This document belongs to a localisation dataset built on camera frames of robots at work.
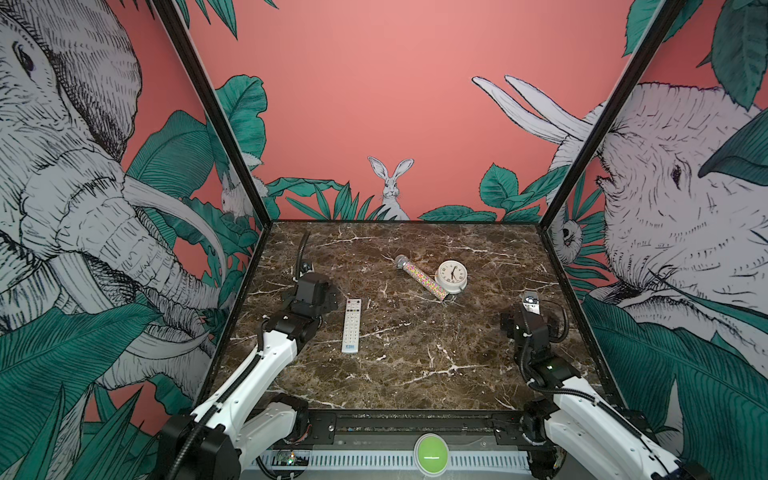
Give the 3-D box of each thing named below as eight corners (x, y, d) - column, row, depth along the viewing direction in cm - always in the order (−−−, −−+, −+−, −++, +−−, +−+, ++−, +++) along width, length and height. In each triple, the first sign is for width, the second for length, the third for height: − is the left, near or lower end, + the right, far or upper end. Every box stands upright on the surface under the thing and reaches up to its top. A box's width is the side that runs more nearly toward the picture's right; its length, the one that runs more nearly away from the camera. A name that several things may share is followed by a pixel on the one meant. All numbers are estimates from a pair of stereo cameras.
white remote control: (340, 352, 89) (339, 349, 87) (346, 302, 100) (345, 298, 98) (358, 352, 89) (357, 349, 87) (362, 302, 100) (362, 298, 98)
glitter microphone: (394, 266, 110) (394, 259, 106) (401, 260, 111) (401, 252, 108) (441, 302, 100) (443, 295, 97) (448, 295, 102) (450, 288, 98)
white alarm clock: (437, 294, 102) (439, 286, 98) (434, 268, 109) (436, 260, 105) (467, 294, 102) (470, 286, 98) (462, 268, 109) (465, 260, 105)
